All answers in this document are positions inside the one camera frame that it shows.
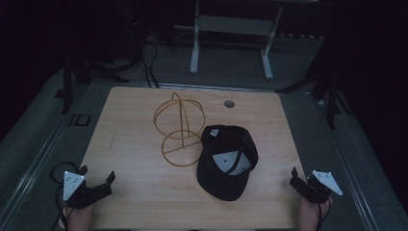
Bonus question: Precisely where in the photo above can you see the black tripod stand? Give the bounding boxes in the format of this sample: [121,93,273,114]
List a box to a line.
[53,52,131,116]
[274,37,354,131]

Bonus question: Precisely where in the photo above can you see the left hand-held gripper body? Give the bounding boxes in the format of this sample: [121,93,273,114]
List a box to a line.
[62,170,114,210]

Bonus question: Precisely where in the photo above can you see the black floor cables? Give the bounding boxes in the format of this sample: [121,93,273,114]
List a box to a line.
[138,38,162,90]

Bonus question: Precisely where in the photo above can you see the gold wire hat stand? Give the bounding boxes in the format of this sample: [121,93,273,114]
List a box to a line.
[153,91,207,168]

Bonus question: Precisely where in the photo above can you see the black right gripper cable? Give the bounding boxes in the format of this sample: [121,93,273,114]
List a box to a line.
[316,197,332,231]

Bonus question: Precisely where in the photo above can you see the white metal stand frame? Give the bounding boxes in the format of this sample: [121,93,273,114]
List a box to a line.
[174,0,285,82]

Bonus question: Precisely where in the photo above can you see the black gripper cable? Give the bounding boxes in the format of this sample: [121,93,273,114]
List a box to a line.
[49,161,80,231]
[316,197,332,231]

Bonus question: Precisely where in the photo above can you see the person's left hand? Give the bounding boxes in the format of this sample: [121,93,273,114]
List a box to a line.
[64,202,96,231]

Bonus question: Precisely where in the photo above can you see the black baseball cap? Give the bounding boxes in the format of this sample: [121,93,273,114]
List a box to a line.
[195,124,260,202]

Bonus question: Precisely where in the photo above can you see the person's right hand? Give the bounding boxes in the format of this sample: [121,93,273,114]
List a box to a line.
[298,195,334,231]

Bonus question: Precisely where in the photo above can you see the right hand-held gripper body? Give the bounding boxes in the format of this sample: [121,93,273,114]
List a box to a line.
[289,169,344,204]

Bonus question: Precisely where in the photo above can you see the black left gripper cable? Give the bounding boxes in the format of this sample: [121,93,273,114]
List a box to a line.
[49,161,80,231]

